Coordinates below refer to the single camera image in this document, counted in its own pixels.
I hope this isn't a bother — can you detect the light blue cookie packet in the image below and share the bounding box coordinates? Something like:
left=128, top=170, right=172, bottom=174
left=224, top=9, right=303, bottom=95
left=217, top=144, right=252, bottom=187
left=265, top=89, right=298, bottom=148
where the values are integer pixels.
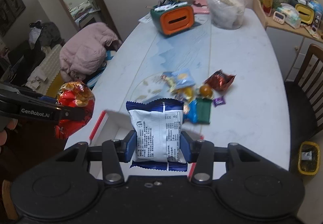
left=161, top=69, right=195, bottom=92

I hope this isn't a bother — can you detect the green snack bar wrapper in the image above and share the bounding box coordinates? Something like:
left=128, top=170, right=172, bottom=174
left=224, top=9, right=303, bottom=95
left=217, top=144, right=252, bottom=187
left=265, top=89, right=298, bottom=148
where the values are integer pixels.
left=196, top=98, right=212, bottom=125

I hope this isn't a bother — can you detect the wooden chair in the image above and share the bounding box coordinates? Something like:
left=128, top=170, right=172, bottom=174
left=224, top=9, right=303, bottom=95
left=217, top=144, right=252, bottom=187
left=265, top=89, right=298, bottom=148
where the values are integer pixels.
left=285, top=44, right=322, bottom=151

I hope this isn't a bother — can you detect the pink booklet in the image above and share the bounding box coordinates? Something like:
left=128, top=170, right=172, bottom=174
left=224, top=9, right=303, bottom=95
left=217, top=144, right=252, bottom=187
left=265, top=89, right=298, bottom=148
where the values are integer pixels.
left=191, top=0, right=210, bottom=14

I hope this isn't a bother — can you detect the white blue snack packet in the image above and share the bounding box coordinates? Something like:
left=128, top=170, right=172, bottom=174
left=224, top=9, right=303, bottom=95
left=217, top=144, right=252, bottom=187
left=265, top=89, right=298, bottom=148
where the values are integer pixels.
left=126, top=98, right=188, bottom=172

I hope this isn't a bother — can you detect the person left hand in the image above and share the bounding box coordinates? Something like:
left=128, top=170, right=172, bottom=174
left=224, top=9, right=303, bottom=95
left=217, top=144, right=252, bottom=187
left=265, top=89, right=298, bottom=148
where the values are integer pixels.
left=0, top=118, right=18, bottom=148

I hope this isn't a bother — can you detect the red white cardboard box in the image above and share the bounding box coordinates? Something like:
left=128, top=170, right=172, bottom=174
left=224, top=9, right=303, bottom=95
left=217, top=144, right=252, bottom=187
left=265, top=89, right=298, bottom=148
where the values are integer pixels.
left=90, top=110, right=193, bottom=179

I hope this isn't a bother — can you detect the green orange tissue box organizer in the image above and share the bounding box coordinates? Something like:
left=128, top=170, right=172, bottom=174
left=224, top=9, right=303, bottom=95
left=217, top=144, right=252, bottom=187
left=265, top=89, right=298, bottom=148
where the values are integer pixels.
left=147, top=2, right=195, bottom=36

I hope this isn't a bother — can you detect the yellow candy packet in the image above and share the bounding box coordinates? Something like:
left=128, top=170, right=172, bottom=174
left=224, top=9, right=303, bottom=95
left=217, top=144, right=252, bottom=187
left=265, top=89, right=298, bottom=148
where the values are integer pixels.
left=174, top=86, right=195, bottom=103

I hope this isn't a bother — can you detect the clear plastic bag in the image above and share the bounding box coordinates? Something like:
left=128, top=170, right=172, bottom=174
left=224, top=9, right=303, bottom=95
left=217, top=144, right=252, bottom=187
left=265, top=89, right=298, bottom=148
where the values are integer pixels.
left=206, top=0, right=247, bottom=30

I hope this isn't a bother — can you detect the orange liquid bottle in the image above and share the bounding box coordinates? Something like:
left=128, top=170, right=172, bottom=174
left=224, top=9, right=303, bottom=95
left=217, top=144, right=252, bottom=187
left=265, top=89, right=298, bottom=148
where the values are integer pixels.
left=262, top=0, right=273, bottom=16

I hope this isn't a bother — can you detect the pink puffer jacket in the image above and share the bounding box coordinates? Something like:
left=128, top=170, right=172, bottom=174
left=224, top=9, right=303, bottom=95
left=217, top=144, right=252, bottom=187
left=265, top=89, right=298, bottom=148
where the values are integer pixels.
left=59, top=22, right=122, bottom=82

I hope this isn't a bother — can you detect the blue cookie candy wrapper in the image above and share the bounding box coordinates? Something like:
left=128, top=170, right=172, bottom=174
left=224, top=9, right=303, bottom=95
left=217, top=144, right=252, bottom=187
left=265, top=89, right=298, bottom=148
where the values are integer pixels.
left=183, top=99, right=198, bottom=124

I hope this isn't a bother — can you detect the red orange chip bag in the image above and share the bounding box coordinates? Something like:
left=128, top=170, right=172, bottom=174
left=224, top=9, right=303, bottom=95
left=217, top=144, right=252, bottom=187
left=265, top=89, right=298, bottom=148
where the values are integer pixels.
left=55, top=81, right=95, bottom=140

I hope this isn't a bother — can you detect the purple candy wrapper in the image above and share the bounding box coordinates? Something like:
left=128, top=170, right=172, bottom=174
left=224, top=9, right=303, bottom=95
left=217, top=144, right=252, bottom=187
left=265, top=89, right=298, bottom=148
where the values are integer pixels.
left=212, top=96, right=226, bottom=107

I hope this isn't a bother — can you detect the paper leaflet on table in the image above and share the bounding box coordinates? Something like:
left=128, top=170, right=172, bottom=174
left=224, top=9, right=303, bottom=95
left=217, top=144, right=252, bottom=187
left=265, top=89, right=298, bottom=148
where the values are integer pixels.
left=138, top=13, right=152, bottom=23

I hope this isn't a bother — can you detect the yellow tissue box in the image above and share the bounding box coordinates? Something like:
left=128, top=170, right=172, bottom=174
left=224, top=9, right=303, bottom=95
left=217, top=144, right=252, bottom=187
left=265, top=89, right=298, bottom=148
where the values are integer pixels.
left=295, top=4, right=315, bottom=24

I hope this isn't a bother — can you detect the yellow trash bin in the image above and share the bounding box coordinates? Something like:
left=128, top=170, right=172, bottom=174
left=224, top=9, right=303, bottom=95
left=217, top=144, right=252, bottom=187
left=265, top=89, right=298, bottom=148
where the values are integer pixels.
left=297, top=141, right=321, bottom=176

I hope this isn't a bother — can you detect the white kitchen timer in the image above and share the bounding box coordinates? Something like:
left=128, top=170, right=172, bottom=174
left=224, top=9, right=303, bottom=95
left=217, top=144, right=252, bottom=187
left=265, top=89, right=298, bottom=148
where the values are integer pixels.
left=273, top=10, right=286, bottom=24

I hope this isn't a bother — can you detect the wooden side cabinet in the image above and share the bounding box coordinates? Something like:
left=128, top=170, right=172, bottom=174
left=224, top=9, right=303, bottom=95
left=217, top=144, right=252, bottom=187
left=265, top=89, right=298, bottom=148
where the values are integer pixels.
left=252, top=0, right=322, bottom=81

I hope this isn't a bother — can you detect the blue white striped bag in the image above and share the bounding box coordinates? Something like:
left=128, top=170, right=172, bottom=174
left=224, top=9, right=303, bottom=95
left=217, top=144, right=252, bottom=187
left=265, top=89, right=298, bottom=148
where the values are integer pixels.
left=84, top=50, right=115, bottom=90

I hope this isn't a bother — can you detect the vacuum packed braised egg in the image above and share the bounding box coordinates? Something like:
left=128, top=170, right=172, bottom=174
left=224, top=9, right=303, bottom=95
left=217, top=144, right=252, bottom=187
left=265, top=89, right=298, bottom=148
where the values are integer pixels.
left=198, top=84, right=214, bottom=99

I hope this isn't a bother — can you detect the dark red foil snack pack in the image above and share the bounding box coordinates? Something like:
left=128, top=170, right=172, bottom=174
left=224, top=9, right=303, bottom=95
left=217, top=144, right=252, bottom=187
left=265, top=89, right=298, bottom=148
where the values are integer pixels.
left=204, top=69, right=235, bottom=92

